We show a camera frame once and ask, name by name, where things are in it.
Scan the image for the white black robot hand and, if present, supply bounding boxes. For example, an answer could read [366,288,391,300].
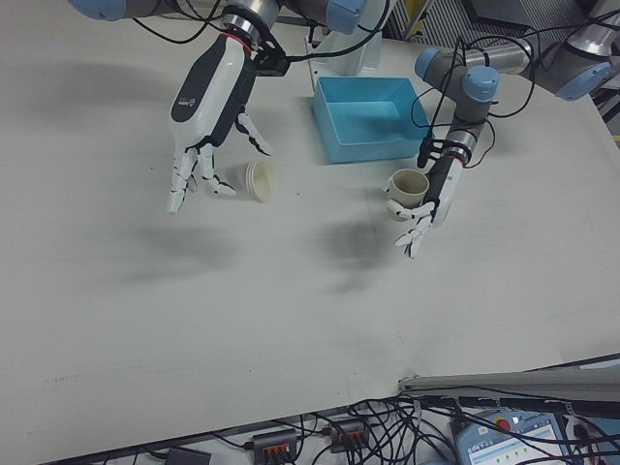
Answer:
[165,33,275,216]
[384,159,465,261]

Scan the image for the beige cup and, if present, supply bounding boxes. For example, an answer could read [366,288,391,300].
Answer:
[386,168,432,223]

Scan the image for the white paper cup stack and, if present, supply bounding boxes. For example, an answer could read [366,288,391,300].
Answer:
[236,160,278,204]

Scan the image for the light blue plastic bin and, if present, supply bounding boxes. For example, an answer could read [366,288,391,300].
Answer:
[310,76,432,166]

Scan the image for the grey metal box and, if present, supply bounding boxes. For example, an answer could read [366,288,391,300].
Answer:
[465,0,530,29]

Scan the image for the teach pendant with red button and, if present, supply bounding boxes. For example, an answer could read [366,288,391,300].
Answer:
[449,408,577,465]

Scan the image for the black USB hub orange ports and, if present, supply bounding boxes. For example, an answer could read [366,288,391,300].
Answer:
[327,418,373,450]
[250,427,300,462]

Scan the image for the small black power adapter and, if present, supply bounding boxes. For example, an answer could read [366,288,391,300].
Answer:
[166,447,213,465]

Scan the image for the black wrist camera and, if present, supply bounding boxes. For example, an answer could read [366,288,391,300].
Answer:
[251,37,293,78]
[417,137,446,171]

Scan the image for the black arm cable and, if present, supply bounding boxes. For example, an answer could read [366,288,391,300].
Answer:
[130,0,389,65]
[410,35,535,170]

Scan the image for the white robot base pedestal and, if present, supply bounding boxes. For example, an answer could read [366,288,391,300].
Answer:
[303,0,389,94]

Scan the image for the aluminium profile post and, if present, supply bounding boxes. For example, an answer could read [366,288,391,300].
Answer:
[397,352,620,419]

